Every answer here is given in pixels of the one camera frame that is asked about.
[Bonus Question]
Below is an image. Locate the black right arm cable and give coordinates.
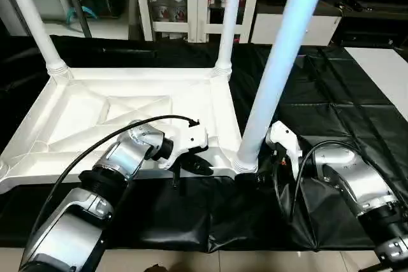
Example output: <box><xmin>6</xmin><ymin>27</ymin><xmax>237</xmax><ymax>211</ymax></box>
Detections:
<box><xmin>273</xmin><ymin>140</ymin><xmax>367</xmax><ymax>223</ymax></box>

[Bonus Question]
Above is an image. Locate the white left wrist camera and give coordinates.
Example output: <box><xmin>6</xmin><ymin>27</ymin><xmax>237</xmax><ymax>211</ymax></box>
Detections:
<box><xmin>158</xmin><ymin>122</ymin><xmax>210</xmax><ymax>171</ymax></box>

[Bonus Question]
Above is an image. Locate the white flat board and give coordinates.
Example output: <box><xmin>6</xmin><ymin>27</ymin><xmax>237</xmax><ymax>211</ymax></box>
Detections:
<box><xmin>344</xmin><ymin>46</ymin><xmax>408</xmax><ymax>123</ymax></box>

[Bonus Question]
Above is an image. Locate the white drawer unit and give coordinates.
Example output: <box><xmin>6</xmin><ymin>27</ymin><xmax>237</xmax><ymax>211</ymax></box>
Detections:
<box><xmin>250</xmin><ymin>12</ymin><xmax>342</xmax><ymax>47</ymax></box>

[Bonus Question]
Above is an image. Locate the black mat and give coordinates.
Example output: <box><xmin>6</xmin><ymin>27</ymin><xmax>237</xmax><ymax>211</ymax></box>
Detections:
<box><xmin>0</xmin><ymin>35</ymin><xmax>408</xmax><ymax>254</ymax></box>

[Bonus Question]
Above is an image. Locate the white plastic table leg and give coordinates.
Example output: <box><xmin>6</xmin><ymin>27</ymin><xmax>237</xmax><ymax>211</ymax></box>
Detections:
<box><xmin>0</xmin><ymin>0</ymin><xmax>69</xmax><ymax>78</ymax></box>
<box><xmin>233</xmin><ymin>0</ymin><xmax>332</xmax><ymax>174</ymax></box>
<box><xmin>214</xmin><ymin>0</ymin><xmax>246</xmax><ymax>80</ymax></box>

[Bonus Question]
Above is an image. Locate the light blue stand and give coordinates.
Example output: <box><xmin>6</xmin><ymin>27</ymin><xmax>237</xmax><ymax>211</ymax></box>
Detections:
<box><xmin>67</xmin><ymin>4</ymin><xmax>99</xmax><ymax>25</ymax></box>

